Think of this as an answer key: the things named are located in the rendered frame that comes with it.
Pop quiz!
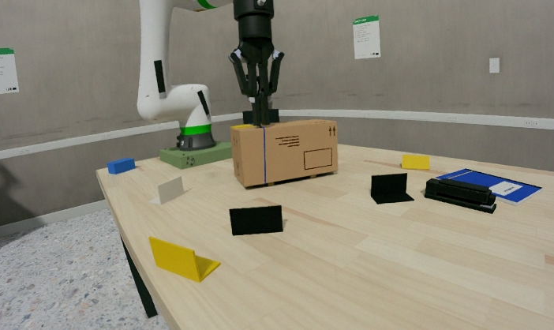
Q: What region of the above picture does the blue rectangular block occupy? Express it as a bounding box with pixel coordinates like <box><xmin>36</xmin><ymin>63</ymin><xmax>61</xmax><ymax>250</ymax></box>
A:
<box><xmin>107</xmin><ymin>158</ymin><xmax>136</xmax><ymax>174</ymax></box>

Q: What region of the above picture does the blue notebook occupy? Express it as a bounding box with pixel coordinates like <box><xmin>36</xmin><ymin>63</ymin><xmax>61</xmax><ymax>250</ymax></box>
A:
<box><xmin>435</xmin><ymin>169</ymin><xmax>543</xmax><ymax>206</ymax></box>

